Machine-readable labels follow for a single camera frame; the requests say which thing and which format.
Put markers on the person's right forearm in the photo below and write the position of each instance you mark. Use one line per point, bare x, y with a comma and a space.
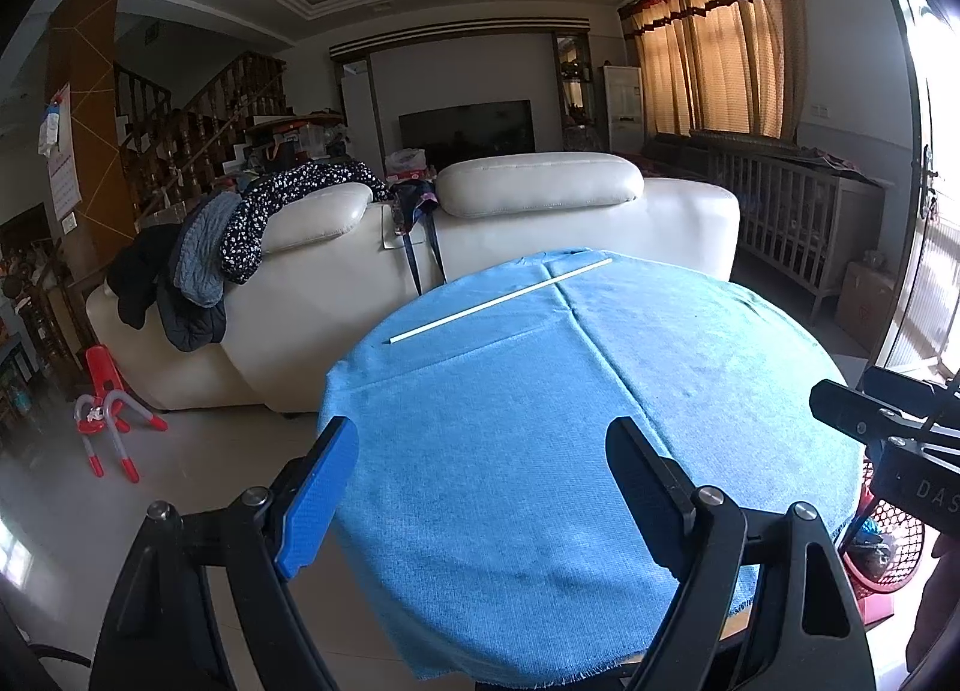
937, 608

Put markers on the brown wooden pillar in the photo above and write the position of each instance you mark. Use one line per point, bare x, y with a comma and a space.
86, 121

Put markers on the floral dark garment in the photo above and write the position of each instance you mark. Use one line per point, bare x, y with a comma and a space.
292, 200

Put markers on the wall calendar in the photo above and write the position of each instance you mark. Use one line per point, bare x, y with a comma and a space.
61, 159

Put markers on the white wooden crib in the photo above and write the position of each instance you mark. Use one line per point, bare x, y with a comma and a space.
795, 211

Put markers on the thin white stick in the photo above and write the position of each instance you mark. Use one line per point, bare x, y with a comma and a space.
495, 301

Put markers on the white standing air conditioner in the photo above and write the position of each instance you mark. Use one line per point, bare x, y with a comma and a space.
624, 106

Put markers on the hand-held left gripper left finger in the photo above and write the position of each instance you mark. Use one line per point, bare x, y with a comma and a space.
315, 496

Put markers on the blue tablecloth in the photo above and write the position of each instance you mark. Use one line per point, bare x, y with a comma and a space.
510, 421

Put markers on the black jacket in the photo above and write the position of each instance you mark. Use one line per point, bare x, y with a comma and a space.
139, 278

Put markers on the cardboard box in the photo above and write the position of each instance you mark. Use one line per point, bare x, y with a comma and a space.
862, 301

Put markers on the black television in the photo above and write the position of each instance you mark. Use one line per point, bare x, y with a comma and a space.
465, 127

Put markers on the dark display cabinet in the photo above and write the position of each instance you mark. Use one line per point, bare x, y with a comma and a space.
576, 84

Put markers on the wooden staircase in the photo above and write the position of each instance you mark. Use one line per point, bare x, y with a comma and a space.
202, 121

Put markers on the white leather sofa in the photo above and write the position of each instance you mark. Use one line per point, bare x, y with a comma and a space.
525, 226

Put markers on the grey knit garment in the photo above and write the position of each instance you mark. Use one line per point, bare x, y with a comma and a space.
202, 256

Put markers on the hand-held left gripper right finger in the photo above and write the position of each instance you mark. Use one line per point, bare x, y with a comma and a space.
652, 496

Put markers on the dark blue garment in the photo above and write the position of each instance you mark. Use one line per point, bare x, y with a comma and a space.
191, 327

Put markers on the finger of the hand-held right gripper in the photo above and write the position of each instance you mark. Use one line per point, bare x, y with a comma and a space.
862, 417
919, 391

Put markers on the tan curtains with red trim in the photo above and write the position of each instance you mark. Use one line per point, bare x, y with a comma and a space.
720, 39

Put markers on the red mesh basket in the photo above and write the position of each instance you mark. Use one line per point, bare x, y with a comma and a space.
892, 541

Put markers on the red and white toy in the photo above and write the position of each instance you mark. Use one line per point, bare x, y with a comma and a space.
105, 406

